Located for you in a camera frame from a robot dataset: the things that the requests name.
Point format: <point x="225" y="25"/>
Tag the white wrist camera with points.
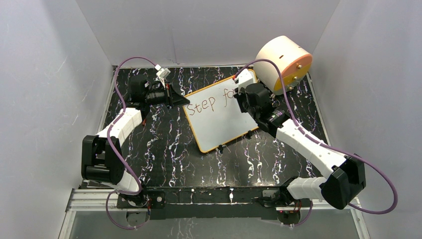
<point x="245" y="78"/>
<point x="161" y="74"/>

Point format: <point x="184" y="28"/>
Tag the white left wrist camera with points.
<point x="161" y="74"/>

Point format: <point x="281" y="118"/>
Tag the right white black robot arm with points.
<point x="342" y="177"/>

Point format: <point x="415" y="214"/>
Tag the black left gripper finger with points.
<point x="177" y="100"/>
<point x="169" y="90"/>

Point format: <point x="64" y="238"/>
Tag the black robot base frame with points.
<point x="285" y="214"/>

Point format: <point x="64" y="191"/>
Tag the yellow framed whiteboard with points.
<point x="215" y="117"/>

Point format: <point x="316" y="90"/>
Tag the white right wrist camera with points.
<point x="245" y="78"/>

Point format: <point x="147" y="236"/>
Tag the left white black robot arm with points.
<point x="102" y="159"/>

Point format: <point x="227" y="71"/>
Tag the aluminium rail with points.
<point x="161" y="197"/>

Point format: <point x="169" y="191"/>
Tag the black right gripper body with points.
<point x="242" y="102"/>

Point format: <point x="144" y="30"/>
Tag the cream round drawer box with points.
<point x="292" y="60"/>

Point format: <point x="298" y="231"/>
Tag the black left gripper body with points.
<point x="160" y="97"/>

